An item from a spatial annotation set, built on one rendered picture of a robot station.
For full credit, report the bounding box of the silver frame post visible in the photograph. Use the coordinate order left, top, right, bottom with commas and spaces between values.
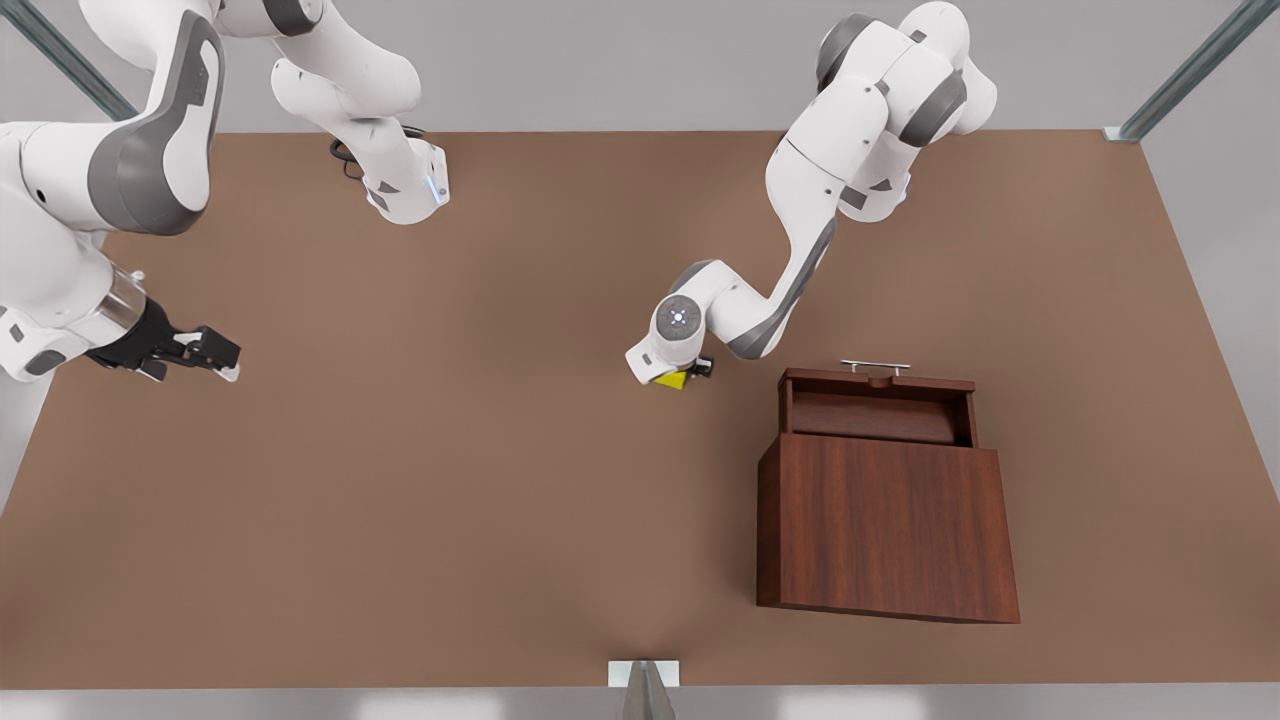
607, 659, 681, 720
0, 0, 139, 122
1102, 0, 1280, 144

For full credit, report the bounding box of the wooden drawer with silver handle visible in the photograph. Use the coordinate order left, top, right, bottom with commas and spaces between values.
779, 359, 979, 449

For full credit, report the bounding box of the dark wooden cabinet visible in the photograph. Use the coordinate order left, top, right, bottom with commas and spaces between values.
756, 431, 1022, 625

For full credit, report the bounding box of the black cable loop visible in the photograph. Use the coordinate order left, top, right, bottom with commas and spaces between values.
329, 125, 428, 182

